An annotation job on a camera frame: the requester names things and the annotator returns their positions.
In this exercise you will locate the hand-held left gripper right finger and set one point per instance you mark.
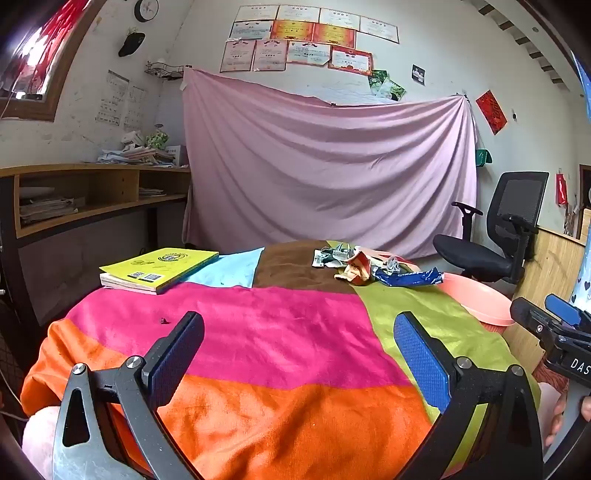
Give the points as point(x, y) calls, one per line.
point(422, 360)

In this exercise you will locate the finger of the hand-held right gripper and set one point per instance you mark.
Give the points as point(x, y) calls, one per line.
point(561, 307)
point(531, 316)

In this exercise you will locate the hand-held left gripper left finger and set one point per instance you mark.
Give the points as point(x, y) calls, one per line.
point(178, 355)

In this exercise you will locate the salmon plastic bucket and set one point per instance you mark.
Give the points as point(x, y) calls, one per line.
point(471, 295)

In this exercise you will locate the blue wrapper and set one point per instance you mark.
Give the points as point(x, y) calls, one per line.
point(411, 277)

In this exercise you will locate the grey wrapper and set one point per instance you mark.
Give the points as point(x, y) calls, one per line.
point(392, 264)

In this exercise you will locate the red yellow wrapper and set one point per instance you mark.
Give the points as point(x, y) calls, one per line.
point(355, 267)

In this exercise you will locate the silver green carton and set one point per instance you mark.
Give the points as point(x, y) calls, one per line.
point(342, 250)

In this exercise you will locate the white green-striped carton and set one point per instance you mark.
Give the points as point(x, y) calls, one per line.
point(323, 259)

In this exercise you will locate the person's right hand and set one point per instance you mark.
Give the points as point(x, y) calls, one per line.
point(556, 415)

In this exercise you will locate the light wooden board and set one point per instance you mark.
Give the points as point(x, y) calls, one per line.
point(554, 263)

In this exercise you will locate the black office chair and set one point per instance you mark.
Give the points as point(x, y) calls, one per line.
point(475, 254)

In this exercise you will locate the pink-edged book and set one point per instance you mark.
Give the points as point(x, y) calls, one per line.
point(129, 284)

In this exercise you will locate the yellow book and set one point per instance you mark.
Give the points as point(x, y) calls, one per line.
point(161, 263)

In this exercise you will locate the red hanging packet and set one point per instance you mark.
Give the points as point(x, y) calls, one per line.
point(561, 189)

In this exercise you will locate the pink fleece cloth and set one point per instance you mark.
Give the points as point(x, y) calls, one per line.
point(39, 443)

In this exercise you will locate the thin shelf booklets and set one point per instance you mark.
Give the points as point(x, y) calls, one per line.
point(151, 192)

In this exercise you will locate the stack of shelf papers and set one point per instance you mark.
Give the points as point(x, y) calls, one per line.
point(48, 210)

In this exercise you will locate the small white box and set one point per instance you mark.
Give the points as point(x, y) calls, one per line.
point(178, 156)

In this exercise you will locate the pile of papers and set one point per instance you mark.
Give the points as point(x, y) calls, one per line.
point(134, 157)

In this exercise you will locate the pink hanging sheet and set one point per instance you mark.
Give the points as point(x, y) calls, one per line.
point(323, 175)

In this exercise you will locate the wooden desk with shelves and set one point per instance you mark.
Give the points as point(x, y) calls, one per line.
point(69, 171)

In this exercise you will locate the small green plant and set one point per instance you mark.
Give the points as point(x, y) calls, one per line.
point(157, 139)

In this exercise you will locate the small black white photo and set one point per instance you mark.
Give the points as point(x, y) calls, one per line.
point(418, 74)

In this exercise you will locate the black cap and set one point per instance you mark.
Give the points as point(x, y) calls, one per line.
point(131, 44)

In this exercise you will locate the wooden framed window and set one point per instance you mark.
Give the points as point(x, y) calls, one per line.
point(37, 55)

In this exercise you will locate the green wall holder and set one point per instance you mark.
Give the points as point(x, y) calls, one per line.
point(484, 157)

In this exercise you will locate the red wall decoration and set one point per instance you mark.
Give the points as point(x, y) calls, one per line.
point(491, 111)

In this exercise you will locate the white wall calendar sheet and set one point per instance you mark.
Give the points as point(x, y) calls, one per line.
point(136, 108)
point(112, 98)

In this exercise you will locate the green wall photo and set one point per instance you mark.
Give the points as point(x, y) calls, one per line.
point(376, 81)
point(393, 90)

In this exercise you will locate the group of wall certificates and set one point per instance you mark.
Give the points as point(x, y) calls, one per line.
point(304, 37)

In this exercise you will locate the round wall clock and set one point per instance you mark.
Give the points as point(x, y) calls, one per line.
point(147, 9)

